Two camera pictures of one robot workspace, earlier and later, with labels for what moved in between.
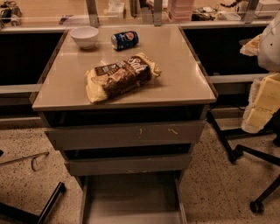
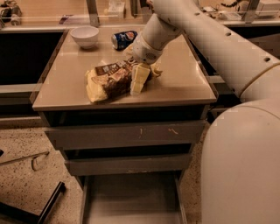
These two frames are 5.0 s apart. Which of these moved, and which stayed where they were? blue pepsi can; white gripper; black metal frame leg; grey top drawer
Moved: white gripper
Stayed: blue pepsi can; black metal frame leg; grey top drawer
